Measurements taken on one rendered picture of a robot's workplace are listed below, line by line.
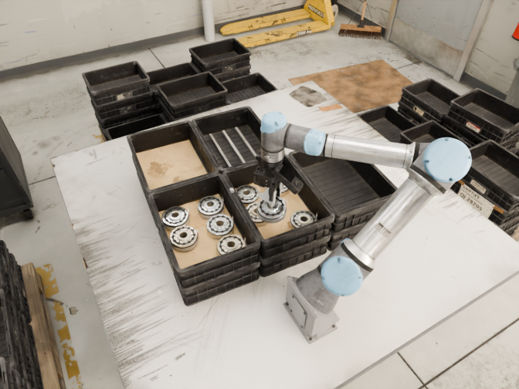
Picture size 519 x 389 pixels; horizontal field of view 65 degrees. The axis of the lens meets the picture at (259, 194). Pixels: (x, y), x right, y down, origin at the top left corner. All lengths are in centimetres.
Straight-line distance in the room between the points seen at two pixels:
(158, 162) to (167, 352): 84
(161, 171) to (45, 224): 132
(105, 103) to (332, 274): 223
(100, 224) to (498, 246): 167
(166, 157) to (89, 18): 287
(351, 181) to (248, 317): 73
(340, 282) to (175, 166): 98
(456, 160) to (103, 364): 186
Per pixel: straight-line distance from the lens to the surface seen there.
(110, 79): 328
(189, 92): 303
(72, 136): 367
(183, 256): 152
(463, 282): 178
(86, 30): 465
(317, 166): 186
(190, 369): 146
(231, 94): 318
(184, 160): 189
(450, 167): 116
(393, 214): 118
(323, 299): 136
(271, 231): 157
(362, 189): 179
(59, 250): 282
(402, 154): 131
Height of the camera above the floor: 204
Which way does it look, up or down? 45 degrees down
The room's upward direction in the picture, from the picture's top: 1 degrees clockwise
